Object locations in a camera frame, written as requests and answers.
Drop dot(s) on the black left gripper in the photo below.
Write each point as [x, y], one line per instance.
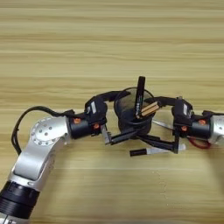
[80, 128]

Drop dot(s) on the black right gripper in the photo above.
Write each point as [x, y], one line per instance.
[199, 128]

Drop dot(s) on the black mesh pen holder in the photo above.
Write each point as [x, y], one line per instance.
[127, 109]

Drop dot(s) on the white marker with black cap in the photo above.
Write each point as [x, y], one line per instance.
[138, 152]

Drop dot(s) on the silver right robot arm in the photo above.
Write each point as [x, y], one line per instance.
[218, 128]

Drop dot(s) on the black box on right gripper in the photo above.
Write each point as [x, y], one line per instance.
[182, 110]

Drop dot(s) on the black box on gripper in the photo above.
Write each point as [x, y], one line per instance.
[94, 108]
[182, 110]

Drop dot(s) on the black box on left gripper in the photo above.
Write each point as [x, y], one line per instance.
[94, 108]

